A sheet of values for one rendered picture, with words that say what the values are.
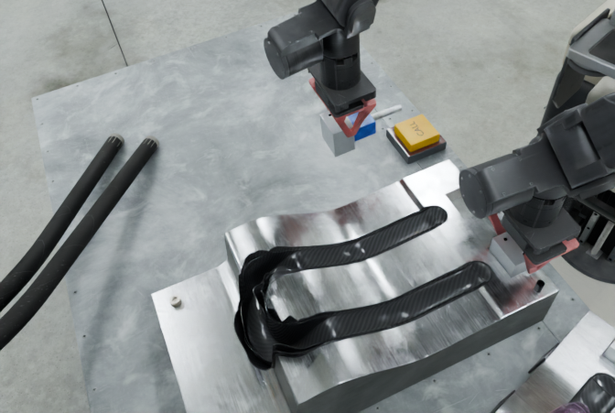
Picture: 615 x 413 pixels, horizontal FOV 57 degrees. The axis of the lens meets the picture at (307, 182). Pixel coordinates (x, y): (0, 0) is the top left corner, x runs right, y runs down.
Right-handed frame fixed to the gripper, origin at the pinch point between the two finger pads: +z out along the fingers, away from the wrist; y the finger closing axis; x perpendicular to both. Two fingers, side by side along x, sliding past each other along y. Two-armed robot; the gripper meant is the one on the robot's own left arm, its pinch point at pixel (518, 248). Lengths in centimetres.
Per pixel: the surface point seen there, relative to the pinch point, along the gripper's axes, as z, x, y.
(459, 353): 7.2, -12.7, 7.1
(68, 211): 4, -57, -40
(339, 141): -2.8, -13.8, -26.7
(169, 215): 11, -43, -36
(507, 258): -0.6, -2.5, 0.9
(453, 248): 1.8, -6.9, -4.7
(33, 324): 90, -98, -81
